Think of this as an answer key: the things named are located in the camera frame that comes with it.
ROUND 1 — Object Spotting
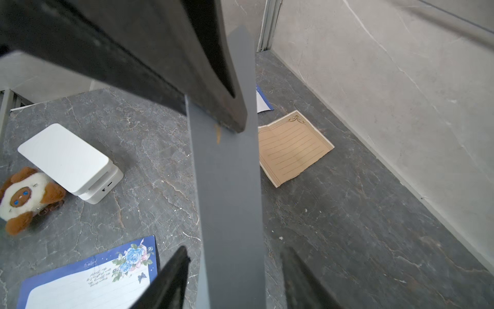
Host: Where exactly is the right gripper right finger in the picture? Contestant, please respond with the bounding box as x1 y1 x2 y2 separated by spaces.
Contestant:
280 247 342 309

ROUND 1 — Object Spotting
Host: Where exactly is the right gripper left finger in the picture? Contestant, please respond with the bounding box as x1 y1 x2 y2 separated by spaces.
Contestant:
131 246 190 309

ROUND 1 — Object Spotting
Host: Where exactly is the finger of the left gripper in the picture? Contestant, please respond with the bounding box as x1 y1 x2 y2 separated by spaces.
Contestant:
1 1 247 133

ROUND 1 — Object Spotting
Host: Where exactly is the blue bordered letter paper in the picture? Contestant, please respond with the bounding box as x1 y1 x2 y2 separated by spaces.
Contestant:
256 86 274 113

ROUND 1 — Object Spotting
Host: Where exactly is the grey envelope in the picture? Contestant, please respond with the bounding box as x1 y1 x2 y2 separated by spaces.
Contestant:
187 26 266 308

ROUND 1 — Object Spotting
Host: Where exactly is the cream letter paper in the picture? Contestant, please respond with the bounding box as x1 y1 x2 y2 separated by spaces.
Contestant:
258 111 334 188

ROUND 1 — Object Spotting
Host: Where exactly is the white rectangular box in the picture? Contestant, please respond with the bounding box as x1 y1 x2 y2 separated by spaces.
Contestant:
17 123 124 205

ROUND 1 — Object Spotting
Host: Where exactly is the brown panda plush toy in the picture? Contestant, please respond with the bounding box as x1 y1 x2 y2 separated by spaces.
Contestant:
1 167 66 236

